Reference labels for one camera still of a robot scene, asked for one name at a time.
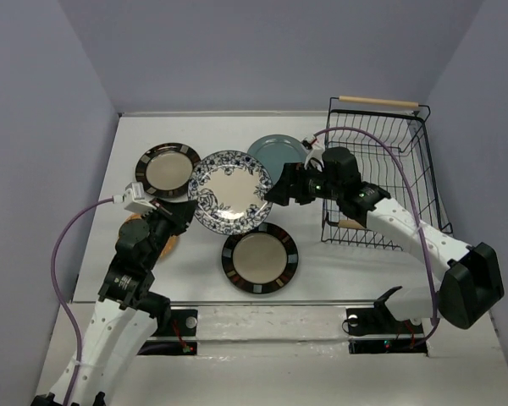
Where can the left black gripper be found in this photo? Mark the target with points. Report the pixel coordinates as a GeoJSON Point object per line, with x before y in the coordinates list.
{"type": "Point", "coordinates": [178, 213]}

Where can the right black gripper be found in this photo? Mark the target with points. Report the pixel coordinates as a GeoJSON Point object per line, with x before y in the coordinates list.
{"type": "Point", "coordinates": [295, 174]}

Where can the blue floral plate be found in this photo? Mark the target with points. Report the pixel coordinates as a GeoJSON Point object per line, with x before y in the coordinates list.
{"type": "Point", "coordinates": [229, 188]}

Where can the black rimmed plate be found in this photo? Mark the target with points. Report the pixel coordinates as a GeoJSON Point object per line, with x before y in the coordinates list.
{"type": "Point", "coordinates": [262, 261]}
{"type": "Point", "coordinates": [165, 170]}

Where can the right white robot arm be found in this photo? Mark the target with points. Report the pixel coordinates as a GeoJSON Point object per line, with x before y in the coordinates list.
{"type": "Point", "coordinates": [464, 281]}

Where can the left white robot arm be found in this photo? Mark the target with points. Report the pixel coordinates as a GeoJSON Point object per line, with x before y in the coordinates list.
{"type": "Point", "coordinates": [126, 312]}

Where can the teal plate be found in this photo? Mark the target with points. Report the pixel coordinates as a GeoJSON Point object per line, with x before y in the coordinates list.
{"type": "Point", "coordinates": [274, 150]}

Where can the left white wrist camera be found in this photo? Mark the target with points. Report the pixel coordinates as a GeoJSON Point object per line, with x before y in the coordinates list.
{"type": "Point", "coordinates": [133, 199]}

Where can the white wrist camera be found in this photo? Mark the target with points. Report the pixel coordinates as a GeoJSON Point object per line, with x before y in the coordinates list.
{"type": "Point", "coordinates": [314, 152]}
{"type": "Point", "coordinates": [133, 199]}

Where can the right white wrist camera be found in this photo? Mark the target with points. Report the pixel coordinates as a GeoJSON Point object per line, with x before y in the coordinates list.
{"type": "Point", "coordinates": [314, 152]}

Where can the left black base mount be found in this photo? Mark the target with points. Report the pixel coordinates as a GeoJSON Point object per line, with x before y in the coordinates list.
{"type": "Point", "coordinates": [176, 338]}

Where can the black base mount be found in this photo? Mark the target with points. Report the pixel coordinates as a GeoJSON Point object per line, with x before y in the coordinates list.
{"type": "Point", "coordinates": [373, 330]}
{"type": "Point", "coordinates": [176, 338]}

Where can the black wire dish rack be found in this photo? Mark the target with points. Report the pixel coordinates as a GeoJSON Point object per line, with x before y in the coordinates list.
{"type": "Point", "coordinates": [389, 140]}

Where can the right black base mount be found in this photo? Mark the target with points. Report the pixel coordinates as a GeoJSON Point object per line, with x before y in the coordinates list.
{"type": "Point", "coordinates": [373, 330]}

